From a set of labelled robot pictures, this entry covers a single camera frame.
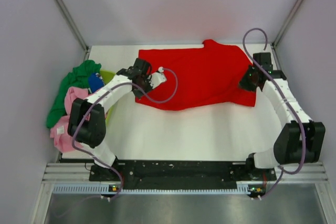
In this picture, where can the left aluminium frame post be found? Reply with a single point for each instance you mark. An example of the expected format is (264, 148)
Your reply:
(71, 24)

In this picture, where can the lime green tray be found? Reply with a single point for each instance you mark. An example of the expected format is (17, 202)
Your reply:
(107, 76)

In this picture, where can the green t shirt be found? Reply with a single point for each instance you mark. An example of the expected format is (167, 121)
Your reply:
(78, 78)

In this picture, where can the aluminium frame post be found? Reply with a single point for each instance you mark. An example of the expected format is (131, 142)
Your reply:
(287, 22)
(71, 24)

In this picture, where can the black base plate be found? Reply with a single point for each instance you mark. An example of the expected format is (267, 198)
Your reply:
(175, 175)

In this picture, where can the pink t shirt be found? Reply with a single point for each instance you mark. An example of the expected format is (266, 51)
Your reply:
(62, 140)

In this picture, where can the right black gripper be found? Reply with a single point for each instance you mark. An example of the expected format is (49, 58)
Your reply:
(243, 82)

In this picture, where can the right aluminium frame post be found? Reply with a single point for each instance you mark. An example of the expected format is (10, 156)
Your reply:
(287, 22)

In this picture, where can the blue t shirt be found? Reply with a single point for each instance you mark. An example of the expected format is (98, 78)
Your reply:
(95, 82)

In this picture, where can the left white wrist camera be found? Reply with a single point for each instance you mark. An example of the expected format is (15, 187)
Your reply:
(157, 78)

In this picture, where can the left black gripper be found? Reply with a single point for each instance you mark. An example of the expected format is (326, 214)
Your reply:
(145, 78)

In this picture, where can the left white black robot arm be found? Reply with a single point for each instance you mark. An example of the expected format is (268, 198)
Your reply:
(87, 123)

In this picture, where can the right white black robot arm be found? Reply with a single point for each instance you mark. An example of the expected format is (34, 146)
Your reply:
(301, 138)

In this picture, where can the grey slotted cable duct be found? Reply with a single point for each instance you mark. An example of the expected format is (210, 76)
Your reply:
(106, 189)

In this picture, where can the red t shirt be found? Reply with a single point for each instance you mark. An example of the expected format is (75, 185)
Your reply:
(198, 77)

